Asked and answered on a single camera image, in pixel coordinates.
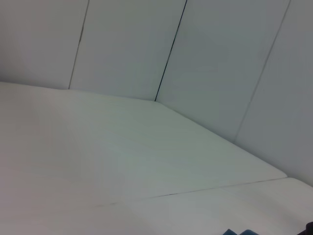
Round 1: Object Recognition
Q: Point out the blue shirt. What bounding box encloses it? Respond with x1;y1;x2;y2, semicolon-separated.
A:
221;228;258;235

